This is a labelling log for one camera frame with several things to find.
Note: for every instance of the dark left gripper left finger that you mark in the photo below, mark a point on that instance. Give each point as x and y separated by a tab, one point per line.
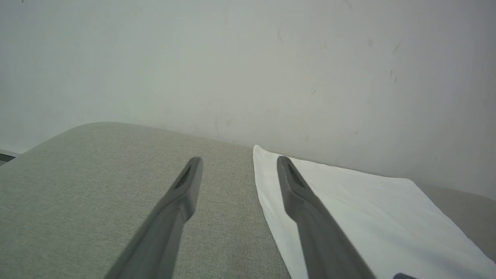
170	217

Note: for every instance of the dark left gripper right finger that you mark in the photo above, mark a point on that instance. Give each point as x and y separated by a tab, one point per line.
317	232

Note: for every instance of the blue and white garment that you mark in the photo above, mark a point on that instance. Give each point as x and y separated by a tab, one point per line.
368	209

